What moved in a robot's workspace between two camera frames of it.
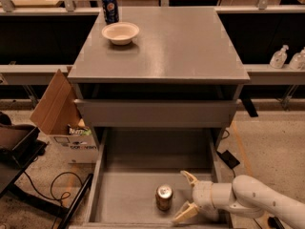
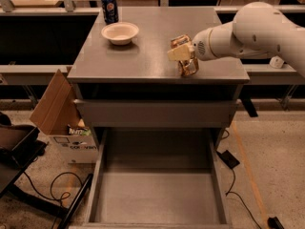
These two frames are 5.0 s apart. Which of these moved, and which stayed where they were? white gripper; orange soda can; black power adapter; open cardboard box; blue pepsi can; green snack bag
Moved: white gripper; orange soda can
Stayed: open cardboard box; green snack bag; blue pepsi can; black power adapter
